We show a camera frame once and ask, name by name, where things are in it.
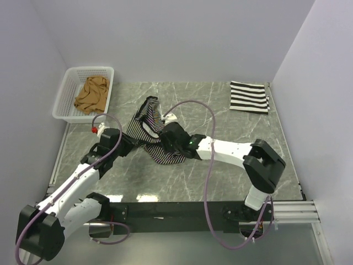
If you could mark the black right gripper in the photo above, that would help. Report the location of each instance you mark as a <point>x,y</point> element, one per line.
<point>165,143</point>

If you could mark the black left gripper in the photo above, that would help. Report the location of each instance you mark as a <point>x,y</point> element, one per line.
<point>129,143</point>

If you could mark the striped tank tops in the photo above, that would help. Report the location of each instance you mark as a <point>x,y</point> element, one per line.
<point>145,126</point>

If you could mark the black white striped tank top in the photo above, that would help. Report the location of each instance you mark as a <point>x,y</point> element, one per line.
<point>249,97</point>

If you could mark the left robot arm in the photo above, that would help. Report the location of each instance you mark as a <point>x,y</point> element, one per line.
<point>43,229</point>

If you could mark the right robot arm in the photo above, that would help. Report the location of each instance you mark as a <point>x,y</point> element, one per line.
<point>263,165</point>

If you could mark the mustard garment in basket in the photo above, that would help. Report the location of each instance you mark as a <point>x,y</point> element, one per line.
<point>93,96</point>

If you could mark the white plastic basket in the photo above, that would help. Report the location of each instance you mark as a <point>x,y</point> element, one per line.
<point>72,84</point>

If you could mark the black base beam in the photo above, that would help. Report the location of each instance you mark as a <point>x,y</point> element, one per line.
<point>225,216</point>

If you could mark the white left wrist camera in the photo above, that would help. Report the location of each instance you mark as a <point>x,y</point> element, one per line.
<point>99,128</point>

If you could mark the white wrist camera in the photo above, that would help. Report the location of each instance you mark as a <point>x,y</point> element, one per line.
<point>169,118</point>
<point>99,128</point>

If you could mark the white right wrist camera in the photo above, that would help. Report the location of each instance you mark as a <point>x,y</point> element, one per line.
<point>169,118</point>

